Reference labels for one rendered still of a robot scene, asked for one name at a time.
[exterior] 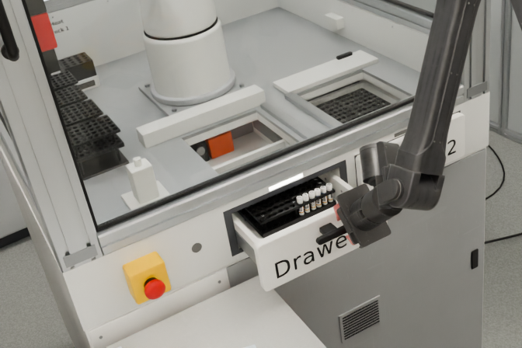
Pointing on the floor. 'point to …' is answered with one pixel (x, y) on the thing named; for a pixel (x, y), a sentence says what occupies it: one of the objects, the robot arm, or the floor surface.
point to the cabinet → (353, 280)
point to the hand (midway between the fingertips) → (346, 226)
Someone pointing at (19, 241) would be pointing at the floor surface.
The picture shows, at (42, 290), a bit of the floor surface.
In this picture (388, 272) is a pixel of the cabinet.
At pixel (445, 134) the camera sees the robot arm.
